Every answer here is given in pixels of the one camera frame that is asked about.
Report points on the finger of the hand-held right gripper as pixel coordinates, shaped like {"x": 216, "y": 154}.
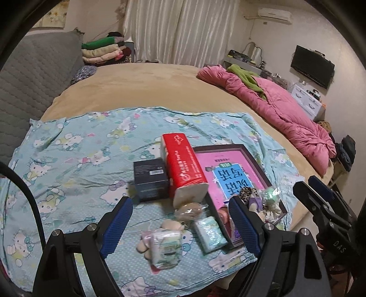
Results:
{"x": 308, "y": 197}
{"x": 321, "y": 188}

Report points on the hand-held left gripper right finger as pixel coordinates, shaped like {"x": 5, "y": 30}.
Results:
{"x": 243, "y": 225}

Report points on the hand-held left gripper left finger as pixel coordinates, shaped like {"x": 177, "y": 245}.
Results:
{"x": 117, "y": 228}

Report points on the white floral scrunchie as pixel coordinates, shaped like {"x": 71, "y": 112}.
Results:
{"x": 271, "y": 213}

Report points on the leopard print scrunchie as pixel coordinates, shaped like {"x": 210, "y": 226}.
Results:
{"x": 247, "y": 194}

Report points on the green sponge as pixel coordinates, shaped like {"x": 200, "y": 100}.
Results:
{"x": 271, "y": 195}

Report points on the dark shallow gift box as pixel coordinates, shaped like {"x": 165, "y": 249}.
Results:
{"x": 220, "y": 147}

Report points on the pink soft roll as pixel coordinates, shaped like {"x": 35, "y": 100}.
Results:
{"x": 224, "y": 218}

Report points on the light teal packet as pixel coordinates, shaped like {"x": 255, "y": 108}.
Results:
{"x": 210, "y": 234}

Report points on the dark clothes pile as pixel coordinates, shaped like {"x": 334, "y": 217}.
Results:
{"x": 346, "y": 152}

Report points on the white tissue packet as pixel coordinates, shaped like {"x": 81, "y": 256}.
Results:
{"x": 165, "y": 248}

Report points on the bagged beige makeup puff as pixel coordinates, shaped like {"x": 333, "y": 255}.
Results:
{"x": 190, "y": 212}

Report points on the black box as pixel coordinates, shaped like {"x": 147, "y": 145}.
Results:
{"x": 150, "y": 177}

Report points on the brown spotted cloth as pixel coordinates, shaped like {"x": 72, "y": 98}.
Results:
{"x": 324, "y": 127}

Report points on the pink book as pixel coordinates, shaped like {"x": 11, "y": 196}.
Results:
{"x": 213, "y": 161}

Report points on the cartoon cat printed blanket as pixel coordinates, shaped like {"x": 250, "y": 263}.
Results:
{"x": 71, "y": 171}

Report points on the pink quilt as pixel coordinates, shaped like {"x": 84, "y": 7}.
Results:
{"x": 286, "y": 114}

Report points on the red tissue pack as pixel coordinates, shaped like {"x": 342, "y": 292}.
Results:
{"x": 180, "y": 162}

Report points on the white drawer cabinet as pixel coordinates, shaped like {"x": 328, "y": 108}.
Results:
{"x": 306, "y": 100}

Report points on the green blanket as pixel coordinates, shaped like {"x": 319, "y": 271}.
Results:
{"x": 243, "y": 74}

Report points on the beige bed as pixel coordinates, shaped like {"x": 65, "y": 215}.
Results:
{"x": 157, "y": 85}

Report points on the cluttered grey dresser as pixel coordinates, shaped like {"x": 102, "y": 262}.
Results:
{"x": 237, "y": 58}

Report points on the dark floral pillow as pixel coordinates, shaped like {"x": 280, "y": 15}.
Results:
{"x": 84, "y": 74}

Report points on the grey quilted cover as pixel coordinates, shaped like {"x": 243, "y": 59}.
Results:
{"x": 28, "y": 80}

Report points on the stack of folded clothes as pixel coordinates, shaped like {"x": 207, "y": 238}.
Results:
{"x": 105, "y": 50}

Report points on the white air conditioner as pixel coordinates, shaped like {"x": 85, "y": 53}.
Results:
{"x": 274, "y": 14}

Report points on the white curtain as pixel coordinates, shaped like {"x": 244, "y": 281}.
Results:
{"x": 183, "y": 28}

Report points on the black wall television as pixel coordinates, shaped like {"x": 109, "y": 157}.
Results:
{"x": 313, "y": 67}

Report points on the floral wall painting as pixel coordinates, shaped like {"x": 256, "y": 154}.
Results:
{"x": 54, "y": 14}

